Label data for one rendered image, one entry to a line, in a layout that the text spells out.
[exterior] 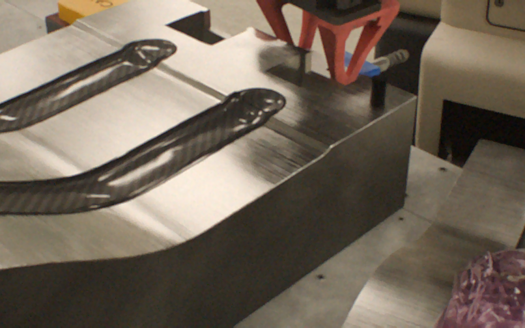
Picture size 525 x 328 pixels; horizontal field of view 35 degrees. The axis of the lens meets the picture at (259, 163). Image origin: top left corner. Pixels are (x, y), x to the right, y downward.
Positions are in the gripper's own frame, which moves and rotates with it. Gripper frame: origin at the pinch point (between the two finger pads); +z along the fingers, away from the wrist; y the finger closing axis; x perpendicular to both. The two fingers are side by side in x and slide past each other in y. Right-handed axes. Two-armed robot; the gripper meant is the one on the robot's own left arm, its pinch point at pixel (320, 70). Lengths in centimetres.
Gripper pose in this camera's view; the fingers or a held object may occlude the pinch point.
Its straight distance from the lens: 67.4
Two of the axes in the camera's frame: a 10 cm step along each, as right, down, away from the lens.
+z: -0.1, 8.3, 5.6
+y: 6.4, 4.3, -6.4
